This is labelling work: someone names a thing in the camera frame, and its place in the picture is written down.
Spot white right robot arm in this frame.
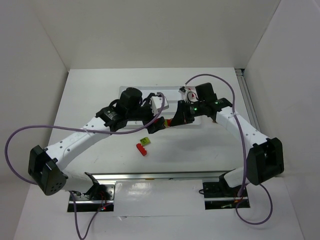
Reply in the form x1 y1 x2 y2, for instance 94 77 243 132
169 83 284 188

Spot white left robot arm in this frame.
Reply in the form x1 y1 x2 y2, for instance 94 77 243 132
28 87 169 196

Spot green lego brick on table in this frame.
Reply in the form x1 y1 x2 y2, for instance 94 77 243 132
139 137 151 146

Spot white compartment tray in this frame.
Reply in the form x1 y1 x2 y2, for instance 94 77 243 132
118 86 202 130

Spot red lego brick on table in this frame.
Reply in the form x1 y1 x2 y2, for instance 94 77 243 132
136 143 148 157

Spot aluminium rail right side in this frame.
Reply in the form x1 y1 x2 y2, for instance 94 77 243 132
234 68 276 178

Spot aluminium rail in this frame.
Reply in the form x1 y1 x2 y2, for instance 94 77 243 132
84 171 224 184
234 68 276 178

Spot aluminium rail front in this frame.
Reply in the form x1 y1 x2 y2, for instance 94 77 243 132
84 171 224 184

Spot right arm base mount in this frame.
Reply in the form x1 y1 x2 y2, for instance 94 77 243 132
198 182 251 210

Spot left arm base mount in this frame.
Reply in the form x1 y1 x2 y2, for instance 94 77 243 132
72 172 116 213

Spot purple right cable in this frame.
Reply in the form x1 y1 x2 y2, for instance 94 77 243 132
184 73 273 226

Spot purple cable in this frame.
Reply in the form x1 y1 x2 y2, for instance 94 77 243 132
5 92 166 240
184 73 273 226

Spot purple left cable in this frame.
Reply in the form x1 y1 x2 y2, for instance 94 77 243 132
5 92 166 240

